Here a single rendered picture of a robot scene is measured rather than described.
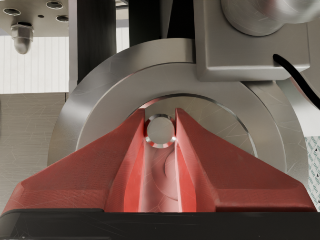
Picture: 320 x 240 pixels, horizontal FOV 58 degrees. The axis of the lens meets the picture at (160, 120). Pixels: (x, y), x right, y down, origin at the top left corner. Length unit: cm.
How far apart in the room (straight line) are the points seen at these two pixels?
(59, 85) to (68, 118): 281
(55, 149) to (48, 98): 36
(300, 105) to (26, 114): 44
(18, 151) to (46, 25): 22
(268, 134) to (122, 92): 8
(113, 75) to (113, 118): 3
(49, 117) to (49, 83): 251
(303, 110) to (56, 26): 44
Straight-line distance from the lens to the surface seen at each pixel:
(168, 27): 36
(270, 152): 17
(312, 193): 40
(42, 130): 52
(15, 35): 55
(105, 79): 17
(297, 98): 19
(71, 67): 18
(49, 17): 51
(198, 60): 16
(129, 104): 16
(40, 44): 317
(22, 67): 319
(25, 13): 51
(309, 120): 21
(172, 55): 17
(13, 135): 54
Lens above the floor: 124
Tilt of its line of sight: 5 degrees down
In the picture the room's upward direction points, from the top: 178 degrees clockwise
